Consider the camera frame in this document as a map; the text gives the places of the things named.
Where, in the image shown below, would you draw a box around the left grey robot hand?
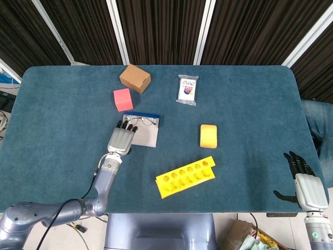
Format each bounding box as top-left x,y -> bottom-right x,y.
107,120 -> 138,156

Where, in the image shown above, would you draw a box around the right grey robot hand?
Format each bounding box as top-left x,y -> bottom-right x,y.
273,151 -> 329,212

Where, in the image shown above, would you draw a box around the blue hinged glasses case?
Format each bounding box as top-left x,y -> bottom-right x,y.
122,111 -> 161,148

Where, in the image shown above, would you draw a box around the black thin-frame eyeglasses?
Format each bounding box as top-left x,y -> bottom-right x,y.
126,116 -> 157,126

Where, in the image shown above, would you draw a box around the pink foam cube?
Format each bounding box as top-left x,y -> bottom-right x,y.
113,88 -> 134,113

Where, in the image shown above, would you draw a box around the brown cardboard box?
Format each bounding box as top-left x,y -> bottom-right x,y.
119,64 -> 151,94

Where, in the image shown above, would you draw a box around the cardboard box on floor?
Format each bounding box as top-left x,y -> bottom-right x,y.
221,220 -> 287,250

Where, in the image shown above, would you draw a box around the black table control panel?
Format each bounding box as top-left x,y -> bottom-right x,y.
265,212 -> 299,218

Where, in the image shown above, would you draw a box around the yellow test tube rack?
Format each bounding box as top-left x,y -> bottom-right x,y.
155,155 -> 216,200

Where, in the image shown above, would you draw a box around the blue jeans leg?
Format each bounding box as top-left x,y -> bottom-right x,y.
300,99 -> 333,188

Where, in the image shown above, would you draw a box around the white plastic tissue pack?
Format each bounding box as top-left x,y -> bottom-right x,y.
175,74 -> 199,107

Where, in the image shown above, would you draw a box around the yellow sponge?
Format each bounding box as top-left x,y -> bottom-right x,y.
199,124 -> 219,149

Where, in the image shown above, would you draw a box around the blue-grey robot torso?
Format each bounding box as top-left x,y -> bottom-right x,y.
104,213 -> 218,250

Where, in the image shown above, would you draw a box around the teal velvet table cloth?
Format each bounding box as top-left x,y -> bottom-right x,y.
0,65 -> 326,214

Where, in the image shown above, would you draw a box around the dark pleated curtain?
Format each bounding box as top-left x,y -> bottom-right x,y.
116,0 -> 206,66
0,0 -> 71,77
291,23 -> 333,104
201,0 -> 333,66
39,0 -> 123,66

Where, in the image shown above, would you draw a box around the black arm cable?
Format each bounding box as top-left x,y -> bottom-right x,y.
39,166 -> 101,250

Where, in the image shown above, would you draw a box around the white partition post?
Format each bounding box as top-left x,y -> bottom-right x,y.
282,5 -> 333,66
31,0 -> 76,66
0,58 -> 22,84
106,0 -> 130,66
194,0 -> 216,66

